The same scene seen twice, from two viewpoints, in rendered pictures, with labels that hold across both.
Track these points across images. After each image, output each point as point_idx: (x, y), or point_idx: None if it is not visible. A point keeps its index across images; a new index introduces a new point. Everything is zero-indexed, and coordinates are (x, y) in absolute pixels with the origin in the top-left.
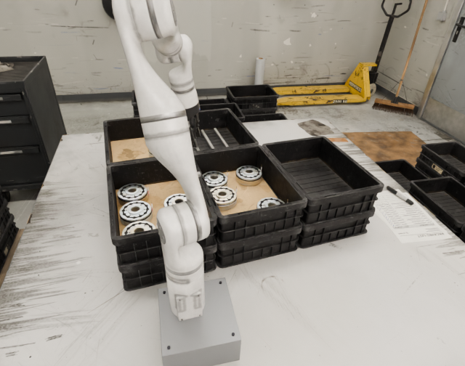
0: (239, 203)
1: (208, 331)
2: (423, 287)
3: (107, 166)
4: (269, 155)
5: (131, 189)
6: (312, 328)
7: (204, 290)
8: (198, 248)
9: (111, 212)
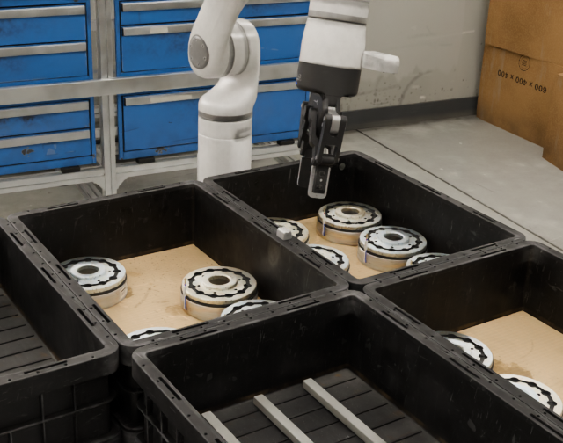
0: (172, 303)
1: None
2: None
3: (523, 235)
4: (92, 310)
5: None
6: None
7: (198, 179)
8: (206, 98)
9: (398, 172)
